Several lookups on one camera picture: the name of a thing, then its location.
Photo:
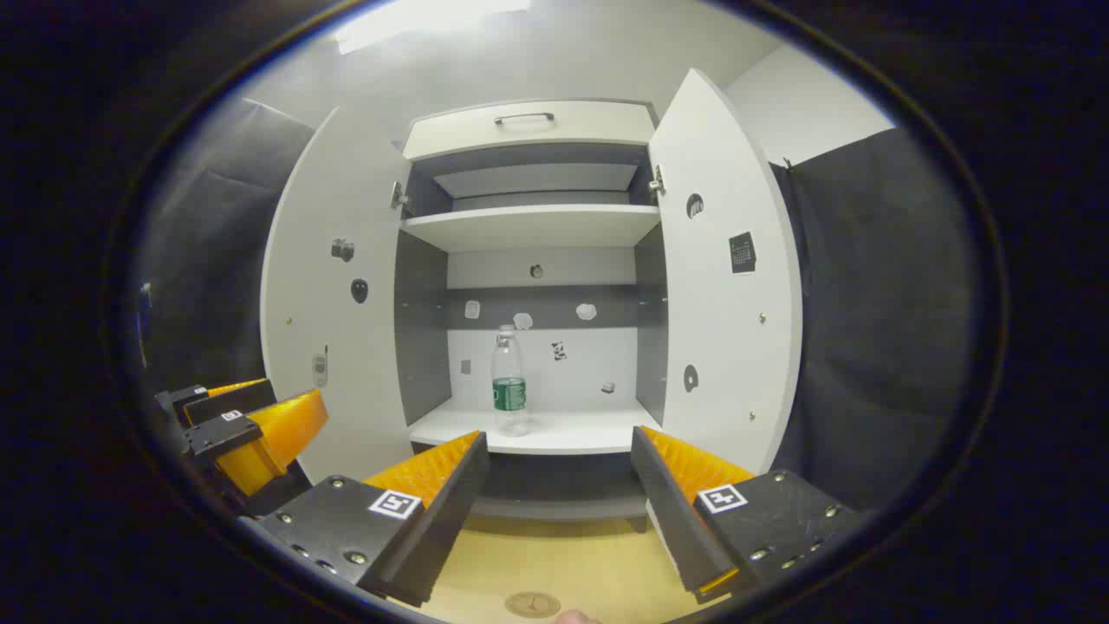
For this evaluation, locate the clear plastic bottle green label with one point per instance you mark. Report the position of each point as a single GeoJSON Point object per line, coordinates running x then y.
{"type": "Point", "coordinates": [509, 394]}

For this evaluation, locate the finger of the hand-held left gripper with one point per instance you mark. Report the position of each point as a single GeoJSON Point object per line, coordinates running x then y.
{"type": "Point", "coordinates": [234, 400]}
{"type": "Point", "coordinates": [221, 433]}

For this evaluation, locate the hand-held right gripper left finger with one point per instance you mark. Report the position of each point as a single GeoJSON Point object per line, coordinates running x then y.
{"type": "Point", "coordinates": [450, 511]}

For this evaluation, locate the round wooden coaster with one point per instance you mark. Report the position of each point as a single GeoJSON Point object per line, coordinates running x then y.
{"type": "Point", "coordinates": [533, 604]}

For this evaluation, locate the white cabinet shelf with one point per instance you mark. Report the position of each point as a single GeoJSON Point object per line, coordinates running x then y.
{"type": "Point", "coordinates": [533, 227]}
{"type": "Point", "coordinates": [554, 429]}

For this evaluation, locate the metal door hinge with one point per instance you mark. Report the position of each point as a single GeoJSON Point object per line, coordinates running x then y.
{"type": "Point", "coordinates": [398, 197]}
{"type": "Point", "coordinates": [657, 182]}

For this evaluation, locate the white cabinet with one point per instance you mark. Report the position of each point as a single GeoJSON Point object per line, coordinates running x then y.
{"type": "Point", "coordinates": [589, 355]}

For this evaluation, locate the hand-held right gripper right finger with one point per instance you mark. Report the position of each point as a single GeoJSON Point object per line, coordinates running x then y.
{"type": "Point", "coordinates": [671, 511]}

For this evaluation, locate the white door with camera sticker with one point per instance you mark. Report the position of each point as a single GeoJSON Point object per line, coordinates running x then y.
{"type": "Point", "coordinates": [364, 217]}

